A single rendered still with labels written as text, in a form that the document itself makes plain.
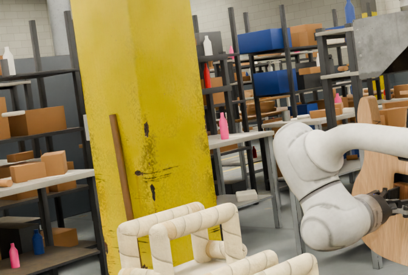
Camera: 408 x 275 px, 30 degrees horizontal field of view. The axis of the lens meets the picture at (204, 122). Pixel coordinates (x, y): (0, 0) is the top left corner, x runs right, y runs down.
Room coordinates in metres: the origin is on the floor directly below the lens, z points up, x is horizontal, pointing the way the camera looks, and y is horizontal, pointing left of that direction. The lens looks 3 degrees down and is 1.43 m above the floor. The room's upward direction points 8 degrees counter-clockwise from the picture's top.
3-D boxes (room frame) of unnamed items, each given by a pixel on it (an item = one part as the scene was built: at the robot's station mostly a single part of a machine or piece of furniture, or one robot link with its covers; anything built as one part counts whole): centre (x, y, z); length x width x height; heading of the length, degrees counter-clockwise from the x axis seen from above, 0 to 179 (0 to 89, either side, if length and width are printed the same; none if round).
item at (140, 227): (1.33, 0.09, 1.20); 0.20 x 0.03 x 0.03; 135
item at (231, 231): (1.33, -0.02, 1.15); 0.03 x 0.03 x 0.09
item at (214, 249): (1.37, 0.00, 1.12); 0.11 x 0.03 x 0.03; 46
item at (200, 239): (1.39, 0.04, 1.15); 0.03 x 0.03 x 0.09
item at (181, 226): (1.27, 0.04, 1.20); 0.20 x 0.03 x 0.03; 135
